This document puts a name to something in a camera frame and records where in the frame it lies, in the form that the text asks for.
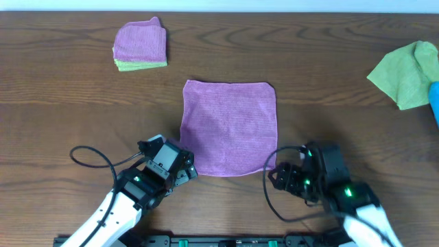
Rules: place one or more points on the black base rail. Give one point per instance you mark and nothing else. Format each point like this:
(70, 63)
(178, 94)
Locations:
(185, 241)

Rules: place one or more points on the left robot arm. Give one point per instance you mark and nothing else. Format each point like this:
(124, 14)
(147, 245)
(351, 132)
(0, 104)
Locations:
(140, 183)

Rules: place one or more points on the folded green cloth under stack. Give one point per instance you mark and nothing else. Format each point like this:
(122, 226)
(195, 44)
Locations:
(137, 66)

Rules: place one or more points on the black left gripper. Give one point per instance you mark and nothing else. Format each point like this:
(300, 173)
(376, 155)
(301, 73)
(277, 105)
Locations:
(185, 165)

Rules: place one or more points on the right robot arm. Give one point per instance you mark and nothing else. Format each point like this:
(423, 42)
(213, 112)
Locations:
(360, 213)

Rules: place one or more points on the crumpled green cloth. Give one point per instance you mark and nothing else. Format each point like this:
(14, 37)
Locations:
(406, 74)

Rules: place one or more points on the purple microfiber cloth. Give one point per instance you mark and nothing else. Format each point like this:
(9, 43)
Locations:
(231, 128)

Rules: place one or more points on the blue object at edge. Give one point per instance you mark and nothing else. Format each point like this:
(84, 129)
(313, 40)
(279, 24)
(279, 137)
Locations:
(433, 97)

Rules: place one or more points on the folded purple cloth on stack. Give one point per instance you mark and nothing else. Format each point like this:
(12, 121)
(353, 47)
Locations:
(141, 41)

